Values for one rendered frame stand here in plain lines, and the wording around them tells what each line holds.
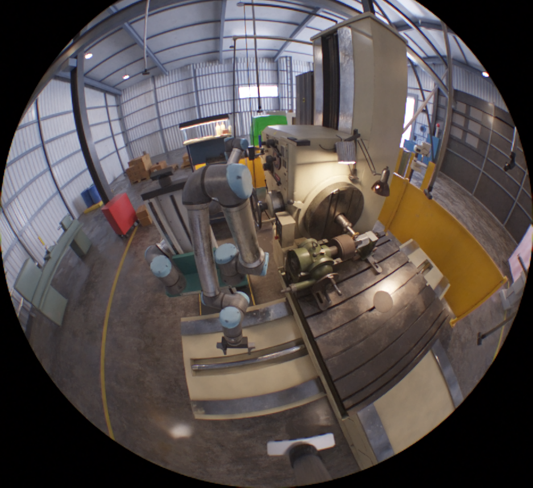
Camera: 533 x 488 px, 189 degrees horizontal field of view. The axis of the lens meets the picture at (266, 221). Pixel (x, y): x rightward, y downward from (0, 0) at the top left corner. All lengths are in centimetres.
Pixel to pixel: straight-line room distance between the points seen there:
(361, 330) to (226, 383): 104
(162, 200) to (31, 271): 446
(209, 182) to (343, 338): 113
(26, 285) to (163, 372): 367
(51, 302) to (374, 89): 616
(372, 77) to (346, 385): 201
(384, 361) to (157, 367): 242
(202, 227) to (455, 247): 311
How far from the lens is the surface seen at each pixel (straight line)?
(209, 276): 72
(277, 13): 1091
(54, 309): 518
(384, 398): 187
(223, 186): 51
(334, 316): 118
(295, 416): 220
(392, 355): 133
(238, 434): 234
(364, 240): 134
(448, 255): 313
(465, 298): 334
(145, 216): 445
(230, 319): 69
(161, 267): 113
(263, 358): 138
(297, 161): 103
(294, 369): 138
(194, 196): 57
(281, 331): 140
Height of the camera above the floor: 208
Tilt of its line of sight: 39 degrees down
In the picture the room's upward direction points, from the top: 4 degrees counter-clockwise
